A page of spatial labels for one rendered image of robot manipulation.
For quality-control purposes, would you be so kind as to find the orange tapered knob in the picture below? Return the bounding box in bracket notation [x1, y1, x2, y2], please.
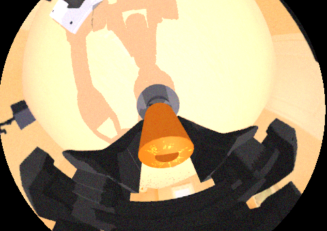
[138, 103, 193, 168]

